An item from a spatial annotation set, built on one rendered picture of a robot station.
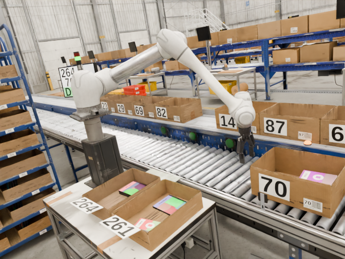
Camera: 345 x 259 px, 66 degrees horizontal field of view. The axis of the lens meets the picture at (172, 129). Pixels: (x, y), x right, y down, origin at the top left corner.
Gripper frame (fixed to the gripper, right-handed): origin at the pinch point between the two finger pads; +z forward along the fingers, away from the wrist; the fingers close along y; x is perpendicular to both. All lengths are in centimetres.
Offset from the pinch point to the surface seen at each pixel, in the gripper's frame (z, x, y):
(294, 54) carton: -12, -171, -455
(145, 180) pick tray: 6, -46, 48
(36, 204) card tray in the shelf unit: 45, -166, 94
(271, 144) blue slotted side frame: -0.7, 4.2, -22.9
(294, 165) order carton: 3.4, 26.0, -8.2
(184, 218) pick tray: 7, 3, 61
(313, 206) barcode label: 6, 47, 20
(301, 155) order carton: -3.9, 30.0, -8.4
